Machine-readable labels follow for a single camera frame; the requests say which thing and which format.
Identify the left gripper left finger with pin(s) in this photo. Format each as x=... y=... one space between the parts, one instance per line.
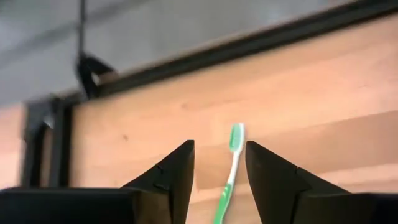
x=174 y=174

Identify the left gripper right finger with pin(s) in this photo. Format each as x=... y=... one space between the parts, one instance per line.
x=273 y=186

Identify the green and white toothbrush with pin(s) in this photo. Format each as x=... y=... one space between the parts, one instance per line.
x=236 y=140

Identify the black table clamp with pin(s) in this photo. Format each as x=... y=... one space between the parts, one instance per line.
x=88 y=74

